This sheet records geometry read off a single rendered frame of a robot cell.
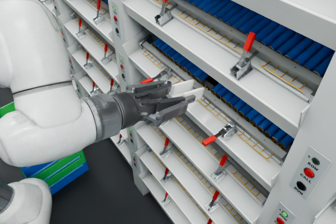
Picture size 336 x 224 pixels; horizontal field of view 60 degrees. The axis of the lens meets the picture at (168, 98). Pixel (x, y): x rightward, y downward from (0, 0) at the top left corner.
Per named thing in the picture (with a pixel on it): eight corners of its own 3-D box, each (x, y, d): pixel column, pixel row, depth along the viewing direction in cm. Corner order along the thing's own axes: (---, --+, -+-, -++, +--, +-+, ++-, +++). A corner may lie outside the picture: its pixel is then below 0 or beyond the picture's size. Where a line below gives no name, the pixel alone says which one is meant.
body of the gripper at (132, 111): (125, 110, 55) (164, 99, 60) (104, 87, 60) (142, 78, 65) (121, 139, 59) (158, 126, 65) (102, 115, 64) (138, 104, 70)
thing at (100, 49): (124, 91, 120) (110, 69, 109) (67, 30, 156) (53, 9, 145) (162, 62, 124) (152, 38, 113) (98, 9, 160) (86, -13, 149)
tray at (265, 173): (271, 194, 65) (272, 179, 58) (132, 64, 101) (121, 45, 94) (330, 137, 69) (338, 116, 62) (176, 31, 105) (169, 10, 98)
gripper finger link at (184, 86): (171, 96, 71) (169, 94, 71) (192, 90, 75) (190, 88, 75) (173, 86, 69) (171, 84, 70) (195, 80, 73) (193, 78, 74)
